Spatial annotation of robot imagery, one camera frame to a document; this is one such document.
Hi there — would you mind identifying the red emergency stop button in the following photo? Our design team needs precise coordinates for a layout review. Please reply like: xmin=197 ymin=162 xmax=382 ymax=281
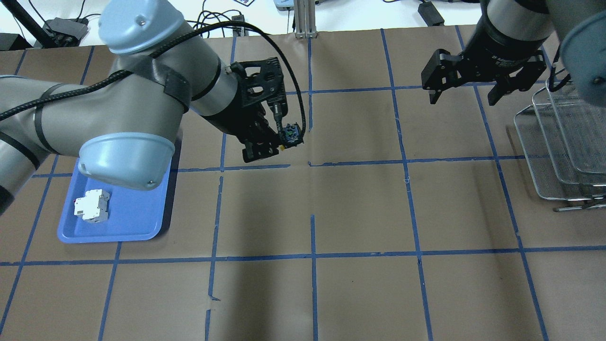
xmin=278 ymin=123 xmax=304 ymax=151

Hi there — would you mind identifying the blue plastic tray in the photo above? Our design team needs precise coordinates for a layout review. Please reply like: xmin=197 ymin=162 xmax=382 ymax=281
xmin=57 ymin=137 xmax=182 ymax=243

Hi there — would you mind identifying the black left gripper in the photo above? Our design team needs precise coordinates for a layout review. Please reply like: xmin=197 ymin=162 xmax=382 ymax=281
xmin=203 ymin=103 xmax=281 ymax=163

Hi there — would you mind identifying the black power adapter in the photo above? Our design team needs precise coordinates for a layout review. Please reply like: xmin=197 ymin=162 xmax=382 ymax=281
xmin=417 ymin=0 xmax=445 ymax=27

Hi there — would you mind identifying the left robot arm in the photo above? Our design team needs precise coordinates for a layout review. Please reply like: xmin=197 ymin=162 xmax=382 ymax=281
xmin=0 ymin=0 xmax=283 ymax=212

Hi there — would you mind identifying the wire mesh shelf tray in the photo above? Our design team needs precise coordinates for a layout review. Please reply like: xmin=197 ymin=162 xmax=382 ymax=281
xmin=514 ymin=82 xmax=606 ymax=212

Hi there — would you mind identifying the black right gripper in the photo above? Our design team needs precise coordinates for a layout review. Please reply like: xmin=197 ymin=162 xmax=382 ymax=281
xmin=421 ymin=48 xmax=546 ymax=106

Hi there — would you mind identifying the white grey circuit breaker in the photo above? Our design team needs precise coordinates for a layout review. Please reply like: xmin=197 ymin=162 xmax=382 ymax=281
xmin=73 ymin=188 xmax=111 ymax=223

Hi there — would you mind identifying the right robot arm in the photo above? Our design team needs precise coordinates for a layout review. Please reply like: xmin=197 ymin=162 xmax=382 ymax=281
xmin=421 ymin=0 xmax=605 ymax=108

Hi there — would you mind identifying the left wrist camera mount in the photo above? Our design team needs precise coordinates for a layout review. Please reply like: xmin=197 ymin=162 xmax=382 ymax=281
xmin=227 ymin=57 xmax=288 ymax=117

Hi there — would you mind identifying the aluminium frame post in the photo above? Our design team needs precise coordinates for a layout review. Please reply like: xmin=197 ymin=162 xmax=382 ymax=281
xmin=294 ymin=0 xmax=318 ymax=39

